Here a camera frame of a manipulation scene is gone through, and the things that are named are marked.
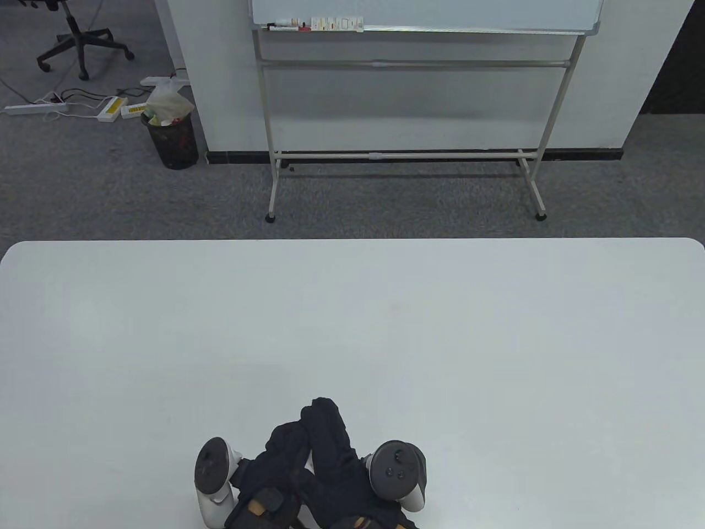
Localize whiteboard on metal stand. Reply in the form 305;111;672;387
251;0;604;222

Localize person's left forearm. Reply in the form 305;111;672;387
242;496;301;529

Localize grey left hand controller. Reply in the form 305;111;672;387
194;437;243;528

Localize person's right forearm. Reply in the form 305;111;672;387
330;514;419;529

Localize black office chair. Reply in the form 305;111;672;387
17;0;135;81

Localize person's left hand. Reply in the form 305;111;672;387
237;420;317;499

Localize person's right hand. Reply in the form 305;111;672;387
299;397;405;521

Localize grey right hand controller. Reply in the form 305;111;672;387
365;440;428;513

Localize black mesh trash bin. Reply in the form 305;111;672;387
140;110;199;170

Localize translucent plastic bag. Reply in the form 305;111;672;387
144;83;195;125

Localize grey hand controller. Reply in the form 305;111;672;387
365;440;428;513
194;437;243;528

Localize white printed box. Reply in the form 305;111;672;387
311;17;365;33

